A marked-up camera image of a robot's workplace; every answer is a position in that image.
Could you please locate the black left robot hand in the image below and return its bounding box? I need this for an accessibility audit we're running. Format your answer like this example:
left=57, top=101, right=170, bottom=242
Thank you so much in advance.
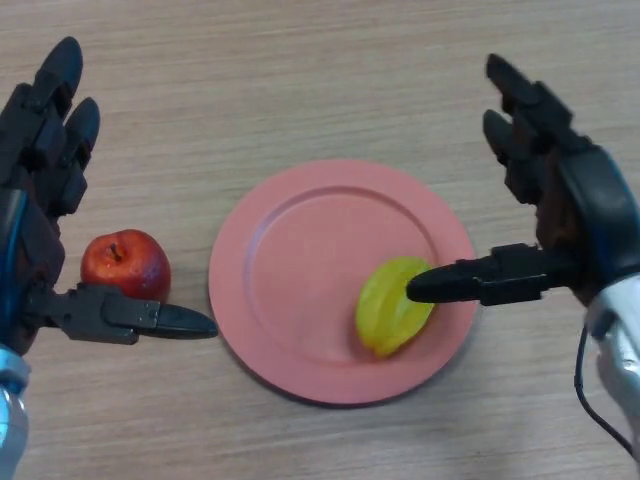
left=0, top=36, right=220, bottom=356

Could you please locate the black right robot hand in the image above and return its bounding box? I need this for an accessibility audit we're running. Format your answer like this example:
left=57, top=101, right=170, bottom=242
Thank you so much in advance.
left=405, top=53, right=640, bottom=309

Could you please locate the yellow starfruit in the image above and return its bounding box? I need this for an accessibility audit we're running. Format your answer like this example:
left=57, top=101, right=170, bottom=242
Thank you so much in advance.
left=354, top=255, right=436, bottom=359

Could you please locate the pink round plate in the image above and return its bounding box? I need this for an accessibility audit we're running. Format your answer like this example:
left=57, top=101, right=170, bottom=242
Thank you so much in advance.
left=208, top=158, right=479, bottom=406

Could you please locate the red apple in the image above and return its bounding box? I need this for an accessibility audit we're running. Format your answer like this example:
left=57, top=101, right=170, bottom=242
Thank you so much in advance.
left=79, top=228, right=173, bottom=304

